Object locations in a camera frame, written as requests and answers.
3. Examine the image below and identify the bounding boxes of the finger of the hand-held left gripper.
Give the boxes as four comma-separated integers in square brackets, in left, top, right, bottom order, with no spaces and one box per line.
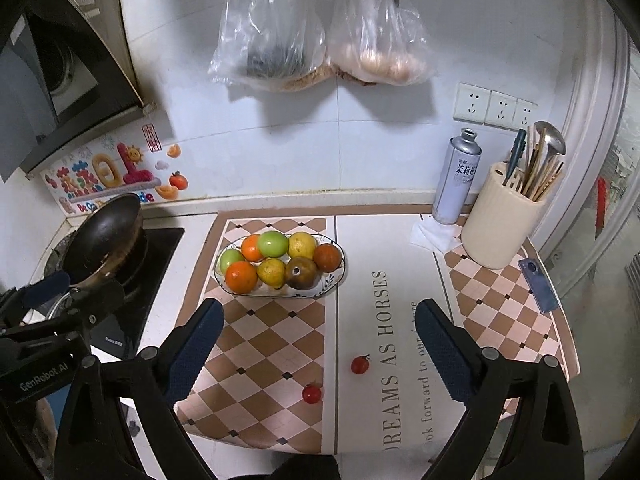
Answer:
[19,270,72,307]
[44,279,127,334]

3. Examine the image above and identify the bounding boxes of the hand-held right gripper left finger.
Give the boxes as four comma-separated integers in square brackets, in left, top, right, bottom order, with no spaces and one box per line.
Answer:
[54,297,225,480]

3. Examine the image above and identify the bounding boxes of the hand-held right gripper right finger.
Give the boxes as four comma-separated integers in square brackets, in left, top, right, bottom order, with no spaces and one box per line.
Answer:
[415,298,587,480]

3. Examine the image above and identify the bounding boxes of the orange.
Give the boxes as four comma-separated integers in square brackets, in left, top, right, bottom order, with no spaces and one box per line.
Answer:
[241,234,266,262]
[225,260,259,295]

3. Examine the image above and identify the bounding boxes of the green apple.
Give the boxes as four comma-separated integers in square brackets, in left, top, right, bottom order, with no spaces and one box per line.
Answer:
[219,249,246,274]
[257,230,290,260]

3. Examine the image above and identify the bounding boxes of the large yellow citrus fruit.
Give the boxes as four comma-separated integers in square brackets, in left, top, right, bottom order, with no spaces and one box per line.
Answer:
[257,258,287,290]

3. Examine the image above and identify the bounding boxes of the oval patterned ceramic plate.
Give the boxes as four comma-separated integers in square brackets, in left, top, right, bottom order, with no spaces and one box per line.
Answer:
[214,232,346,299]

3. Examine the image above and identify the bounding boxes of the small yellow citrus fruit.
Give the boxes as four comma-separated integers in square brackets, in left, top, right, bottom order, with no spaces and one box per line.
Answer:
[288,232,319,261]

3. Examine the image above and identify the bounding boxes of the reddish brown round fruit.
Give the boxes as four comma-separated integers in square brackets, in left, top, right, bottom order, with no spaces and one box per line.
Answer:
[313,243,344,272]

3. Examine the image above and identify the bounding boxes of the person's left forearm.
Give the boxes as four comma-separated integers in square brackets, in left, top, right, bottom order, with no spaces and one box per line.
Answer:
[32,397,59,453]

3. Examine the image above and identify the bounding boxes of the black glass gas stove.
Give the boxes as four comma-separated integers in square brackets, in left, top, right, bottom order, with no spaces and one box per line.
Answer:
[30,227,186,361]

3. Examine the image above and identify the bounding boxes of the checkered printed table mat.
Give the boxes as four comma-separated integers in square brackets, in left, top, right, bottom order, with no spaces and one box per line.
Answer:
[172,205,582,457]

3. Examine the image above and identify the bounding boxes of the blue flat scraper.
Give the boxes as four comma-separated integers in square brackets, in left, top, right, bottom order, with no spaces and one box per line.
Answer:
[517,258,561,316]

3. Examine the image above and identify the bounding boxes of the white folded tissue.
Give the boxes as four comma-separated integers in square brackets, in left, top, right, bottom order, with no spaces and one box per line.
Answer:
[410,217,464,254]

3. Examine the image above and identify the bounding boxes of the cream utensil holder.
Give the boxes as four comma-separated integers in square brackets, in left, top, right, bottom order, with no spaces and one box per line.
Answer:
[460,161,564,270]

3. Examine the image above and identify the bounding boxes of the silver spray can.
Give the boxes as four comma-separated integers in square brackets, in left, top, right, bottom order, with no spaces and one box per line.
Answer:
[431,128,482,226]

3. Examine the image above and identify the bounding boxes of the bundle of wooden chopsticks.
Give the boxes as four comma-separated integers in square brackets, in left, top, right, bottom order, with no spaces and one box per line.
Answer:
[520,140,564,202]

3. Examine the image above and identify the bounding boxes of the red object behind glass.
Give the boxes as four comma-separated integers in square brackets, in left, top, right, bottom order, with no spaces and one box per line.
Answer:
[595,177,607,239]

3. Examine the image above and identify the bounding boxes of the black range hood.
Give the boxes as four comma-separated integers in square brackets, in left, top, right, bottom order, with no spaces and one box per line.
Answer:
[0,0,147,184]

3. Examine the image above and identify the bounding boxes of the metal ladle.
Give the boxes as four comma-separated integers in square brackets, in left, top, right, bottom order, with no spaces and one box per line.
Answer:
[532,120,567,173]

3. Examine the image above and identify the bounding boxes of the clear bag with onions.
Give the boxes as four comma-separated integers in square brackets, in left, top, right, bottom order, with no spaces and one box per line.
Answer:
[325,0,437,87]

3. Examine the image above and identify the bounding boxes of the clear bag with dark contents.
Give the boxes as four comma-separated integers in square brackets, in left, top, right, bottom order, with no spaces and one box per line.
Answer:
[207,0,334,94]

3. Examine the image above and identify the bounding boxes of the black wok with metal handle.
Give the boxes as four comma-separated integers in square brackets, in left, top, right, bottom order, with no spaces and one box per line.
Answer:
[62,192,147,292]

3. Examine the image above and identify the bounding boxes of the colourful wall sticker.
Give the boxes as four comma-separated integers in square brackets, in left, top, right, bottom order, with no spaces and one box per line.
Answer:
[40,122,191,217]

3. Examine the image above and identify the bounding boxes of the blue handled knife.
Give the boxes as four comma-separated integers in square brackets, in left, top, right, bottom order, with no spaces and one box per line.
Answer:
[502,128,529,187]

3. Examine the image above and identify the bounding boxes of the white wall socket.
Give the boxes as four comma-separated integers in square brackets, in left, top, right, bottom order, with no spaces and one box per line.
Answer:
[452,82,494,126]
[512,99,539,132]
[484,90,519,130]

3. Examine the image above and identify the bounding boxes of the white door frame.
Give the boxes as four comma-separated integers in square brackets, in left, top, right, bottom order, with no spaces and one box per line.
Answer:
[540,0,640,301]

